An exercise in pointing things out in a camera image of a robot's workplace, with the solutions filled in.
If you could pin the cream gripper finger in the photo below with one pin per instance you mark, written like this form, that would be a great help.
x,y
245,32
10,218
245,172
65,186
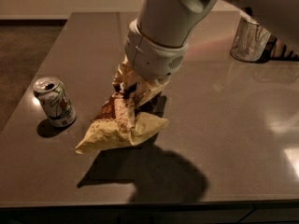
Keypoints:
x,y
146,90
125,77

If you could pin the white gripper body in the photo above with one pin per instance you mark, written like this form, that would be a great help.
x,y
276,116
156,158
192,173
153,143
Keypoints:
x,y
152,59

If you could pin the brown chip bag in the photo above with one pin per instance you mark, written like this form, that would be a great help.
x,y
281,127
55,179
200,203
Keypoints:
x,y
120,124

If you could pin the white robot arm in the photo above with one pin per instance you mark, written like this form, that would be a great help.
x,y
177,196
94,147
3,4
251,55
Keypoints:
x,y
158,39

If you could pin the white 7up can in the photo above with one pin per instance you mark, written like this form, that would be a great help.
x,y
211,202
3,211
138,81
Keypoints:
x,y
51,94

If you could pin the metal mesh cup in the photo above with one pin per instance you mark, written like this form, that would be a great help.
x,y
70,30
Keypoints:
x,y
250,41

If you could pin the dark wire basket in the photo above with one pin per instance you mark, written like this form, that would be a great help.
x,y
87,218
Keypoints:
x,y
275,49

